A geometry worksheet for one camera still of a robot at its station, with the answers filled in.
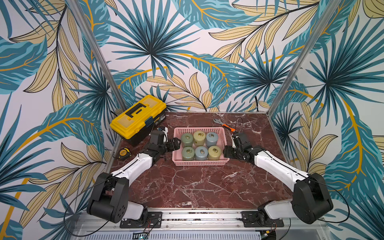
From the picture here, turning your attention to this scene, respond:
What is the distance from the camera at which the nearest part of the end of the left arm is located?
664mm

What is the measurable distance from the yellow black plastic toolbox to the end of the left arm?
23 cm

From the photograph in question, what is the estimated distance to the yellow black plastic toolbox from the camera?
0.90m
